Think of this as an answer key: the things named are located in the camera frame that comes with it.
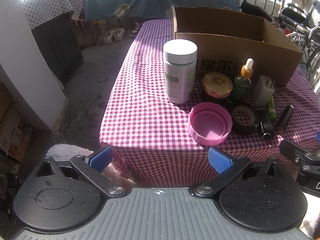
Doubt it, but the black cylinder battery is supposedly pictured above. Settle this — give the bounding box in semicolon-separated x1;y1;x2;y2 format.
276;105;294;134

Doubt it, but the pink plastic lid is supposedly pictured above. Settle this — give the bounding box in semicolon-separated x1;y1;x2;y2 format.
188;102;233;146

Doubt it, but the green lip balm tube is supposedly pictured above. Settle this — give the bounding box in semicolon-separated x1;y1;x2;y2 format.
267;97;276;121

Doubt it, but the black tape roll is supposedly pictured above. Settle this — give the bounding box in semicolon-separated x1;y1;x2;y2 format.
229;103;260;135

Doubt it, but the white charger plug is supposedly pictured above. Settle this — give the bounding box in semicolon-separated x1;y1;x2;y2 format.
253;75;275;107

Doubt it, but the gold lid jar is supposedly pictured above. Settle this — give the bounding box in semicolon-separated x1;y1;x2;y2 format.
202;72;233;99

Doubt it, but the green dropper bottle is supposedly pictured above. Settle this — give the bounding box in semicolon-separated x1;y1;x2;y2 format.
231;58;254;101

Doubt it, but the white pill bottle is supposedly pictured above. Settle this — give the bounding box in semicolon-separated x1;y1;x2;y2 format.
163;39;197;104

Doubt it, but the purple checkered tablecloth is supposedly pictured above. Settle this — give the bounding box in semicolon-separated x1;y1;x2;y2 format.
99;19;319;187

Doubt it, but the small cardboard box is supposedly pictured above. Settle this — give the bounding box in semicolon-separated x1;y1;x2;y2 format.
0;84;33;163

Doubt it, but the white sneaker pair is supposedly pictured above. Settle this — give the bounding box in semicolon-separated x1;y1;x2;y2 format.
104;30;114;44
114;28;125;41

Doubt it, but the brown cardboard box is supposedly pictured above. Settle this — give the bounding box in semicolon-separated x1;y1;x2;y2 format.
172;7;303;86

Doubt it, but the dark cabinet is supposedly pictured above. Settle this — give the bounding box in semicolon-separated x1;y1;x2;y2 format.
31;13;83;84

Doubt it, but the wheelchair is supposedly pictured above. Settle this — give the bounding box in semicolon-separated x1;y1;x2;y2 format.
276;0;319;92

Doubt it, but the brown white sneaker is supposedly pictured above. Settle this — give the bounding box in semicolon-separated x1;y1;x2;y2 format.
130;22;143;36

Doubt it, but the black seat cushion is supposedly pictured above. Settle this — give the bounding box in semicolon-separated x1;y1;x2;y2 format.
239;0;272;22

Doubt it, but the polka dot cloth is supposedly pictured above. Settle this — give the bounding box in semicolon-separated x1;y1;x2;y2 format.
21;0;84;30

